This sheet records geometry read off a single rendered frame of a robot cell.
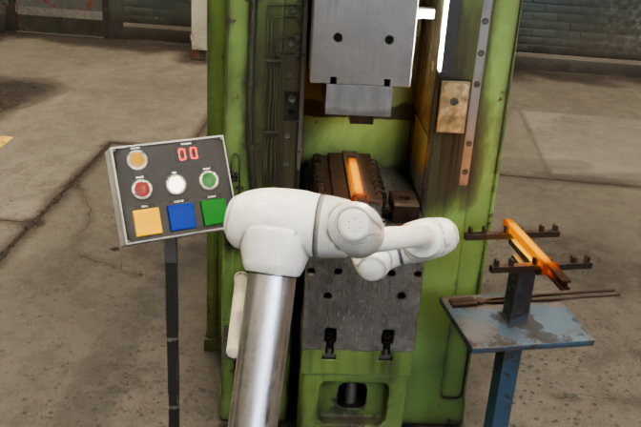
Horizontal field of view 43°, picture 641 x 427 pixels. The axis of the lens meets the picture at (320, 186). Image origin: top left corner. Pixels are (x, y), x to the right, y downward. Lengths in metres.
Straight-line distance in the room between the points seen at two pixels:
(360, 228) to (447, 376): 1.62
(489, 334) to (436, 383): 0.62
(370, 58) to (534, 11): 6.20
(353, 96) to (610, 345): 2.01
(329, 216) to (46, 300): 2.55
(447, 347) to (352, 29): 1.27
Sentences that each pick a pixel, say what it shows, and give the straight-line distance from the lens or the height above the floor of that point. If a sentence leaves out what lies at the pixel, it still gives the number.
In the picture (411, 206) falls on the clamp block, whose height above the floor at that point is 0.98.
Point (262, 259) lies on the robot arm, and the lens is 1.63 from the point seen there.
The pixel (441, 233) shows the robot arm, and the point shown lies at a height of 1.09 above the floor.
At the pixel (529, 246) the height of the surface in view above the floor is 0.95.
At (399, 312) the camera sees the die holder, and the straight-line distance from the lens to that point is 2.70.
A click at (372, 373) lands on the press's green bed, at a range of 2.83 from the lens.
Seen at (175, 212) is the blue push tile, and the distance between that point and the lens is 2.37.
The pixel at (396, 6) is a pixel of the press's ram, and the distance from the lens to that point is 2.39.
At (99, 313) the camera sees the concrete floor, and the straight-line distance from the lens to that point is 3.86.
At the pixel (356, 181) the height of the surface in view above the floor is 1.01.
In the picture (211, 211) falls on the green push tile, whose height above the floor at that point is 1.01.
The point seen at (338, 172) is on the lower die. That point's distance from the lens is 2.77.
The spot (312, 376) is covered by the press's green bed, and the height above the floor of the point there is 0.35.
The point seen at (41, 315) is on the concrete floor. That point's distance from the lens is 3.90.
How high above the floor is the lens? 2.02
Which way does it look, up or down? 23 degrees down
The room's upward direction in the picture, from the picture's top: 3 degrees clockwise
